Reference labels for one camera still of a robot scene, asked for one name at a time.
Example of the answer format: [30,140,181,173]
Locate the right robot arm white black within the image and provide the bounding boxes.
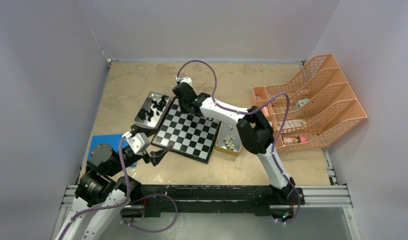
[172,82,300,204]

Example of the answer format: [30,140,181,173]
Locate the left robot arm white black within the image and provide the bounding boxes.
[55,125,172,240]

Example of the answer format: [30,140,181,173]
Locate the black chess pieces in tin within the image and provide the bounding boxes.
[138,96,169,122]

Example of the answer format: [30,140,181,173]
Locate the black white chessboard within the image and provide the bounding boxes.
[151,97,221,164]

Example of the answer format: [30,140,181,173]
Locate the blue notebook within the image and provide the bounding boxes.
[86,133,123,169]

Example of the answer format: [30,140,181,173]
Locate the silver pink tin tray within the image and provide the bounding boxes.
[134,91,172,129]

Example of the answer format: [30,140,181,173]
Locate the gold metal tin tray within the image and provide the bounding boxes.
[214,122,242,157]

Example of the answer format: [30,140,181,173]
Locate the small box in organizer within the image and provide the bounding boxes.
[292,98,310,111]

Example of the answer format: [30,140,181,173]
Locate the orange plastic file organizer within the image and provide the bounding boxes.
[250,53,368,152]

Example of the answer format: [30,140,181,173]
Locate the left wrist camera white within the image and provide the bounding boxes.
[122,131,150,156]

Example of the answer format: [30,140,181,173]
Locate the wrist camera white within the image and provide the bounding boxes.
[122,131,150,156]
[175,76,193,87]

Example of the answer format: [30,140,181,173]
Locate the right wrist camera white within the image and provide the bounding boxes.
[175,76,193,87]

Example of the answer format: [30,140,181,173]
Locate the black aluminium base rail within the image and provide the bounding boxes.
[59,183,354,220]

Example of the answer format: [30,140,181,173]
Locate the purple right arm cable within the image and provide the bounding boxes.
[176,60,303,213]

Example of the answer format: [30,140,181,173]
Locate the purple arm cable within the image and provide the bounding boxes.
[176,60,303,213]
[58,132,139,240]

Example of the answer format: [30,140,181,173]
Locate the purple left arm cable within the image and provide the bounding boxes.
[58,132,139,240]

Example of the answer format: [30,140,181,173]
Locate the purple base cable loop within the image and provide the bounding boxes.
[119,193,179,233]

